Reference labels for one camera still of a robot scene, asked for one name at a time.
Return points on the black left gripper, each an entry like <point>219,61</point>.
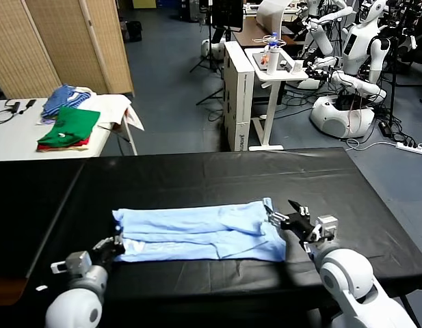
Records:
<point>106,258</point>

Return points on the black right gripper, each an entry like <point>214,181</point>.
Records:
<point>301,227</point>

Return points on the light blue t-shirt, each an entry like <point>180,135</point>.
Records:
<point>197,232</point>

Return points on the white humanoid robot raised arm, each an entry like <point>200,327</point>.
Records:
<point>321,37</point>

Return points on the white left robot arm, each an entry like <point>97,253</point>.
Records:
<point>77,304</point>

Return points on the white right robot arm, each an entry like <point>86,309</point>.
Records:
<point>351,276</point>

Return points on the small white robot base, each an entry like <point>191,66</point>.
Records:
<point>217,51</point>

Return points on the small white tag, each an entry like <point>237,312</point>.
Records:
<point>41,288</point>

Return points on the black adjoining table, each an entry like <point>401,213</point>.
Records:
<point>26,212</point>

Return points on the beige folded garment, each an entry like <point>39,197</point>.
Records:
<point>77,149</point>

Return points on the red folded garment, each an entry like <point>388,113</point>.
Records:
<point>85,141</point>

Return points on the white standing desk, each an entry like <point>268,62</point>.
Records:
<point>274,102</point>

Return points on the tall white cardboard box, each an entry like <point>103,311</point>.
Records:
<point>245,102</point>

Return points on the green folded shirt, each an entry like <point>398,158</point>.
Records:
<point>77,119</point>

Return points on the black power adapter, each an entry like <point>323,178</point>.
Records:
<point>385,129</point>

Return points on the white cloth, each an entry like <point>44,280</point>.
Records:
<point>111,106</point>

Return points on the white power strip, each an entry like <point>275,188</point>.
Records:
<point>410,148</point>

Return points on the white side table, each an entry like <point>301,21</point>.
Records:
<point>12,136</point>

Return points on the white paper cup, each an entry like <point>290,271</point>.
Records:
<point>297,67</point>

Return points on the blue striped garment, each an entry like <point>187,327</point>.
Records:
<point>60,99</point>

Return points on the white tumbler bottle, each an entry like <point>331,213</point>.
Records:
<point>273,63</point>

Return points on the small orange item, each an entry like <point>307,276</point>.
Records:
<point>264,60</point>

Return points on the black light stand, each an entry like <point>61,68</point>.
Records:
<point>393,85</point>

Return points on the clear water bottle blue cap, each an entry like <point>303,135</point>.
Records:
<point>273,41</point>

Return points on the brown desk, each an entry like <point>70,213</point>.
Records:
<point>251,32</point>

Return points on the black tripod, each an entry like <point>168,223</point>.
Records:
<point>211,34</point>

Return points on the white curved panel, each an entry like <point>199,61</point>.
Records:
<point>270,17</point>

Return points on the bamboo folding screen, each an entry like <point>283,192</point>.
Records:
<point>60,41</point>

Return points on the black monitor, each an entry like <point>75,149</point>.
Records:
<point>227,13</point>

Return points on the black trash bin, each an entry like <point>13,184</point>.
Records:
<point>134,32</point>

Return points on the yellow cabinet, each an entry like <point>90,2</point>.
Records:
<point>145,4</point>

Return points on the blue cabinet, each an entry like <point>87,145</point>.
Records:
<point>168,3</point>

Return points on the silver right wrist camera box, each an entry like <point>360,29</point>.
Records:
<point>327,225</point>

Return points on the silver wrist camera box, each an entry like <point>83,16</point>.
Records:
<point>77,263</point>
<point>327,225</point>

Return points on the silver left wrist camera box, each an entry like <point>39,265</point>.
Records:
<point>77,263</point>

